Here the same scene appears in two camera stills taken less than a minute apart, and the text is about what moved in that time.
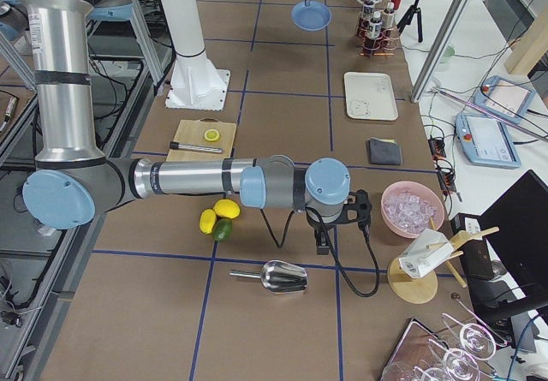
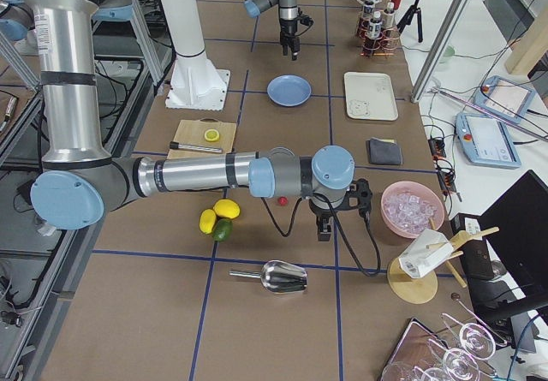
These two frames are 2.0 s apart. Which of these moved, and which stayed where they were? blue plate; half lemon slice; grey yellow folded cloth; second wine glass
Moved: blue plate
Stayed: second wine glass; grey yellow folded cloth; half lemon slice
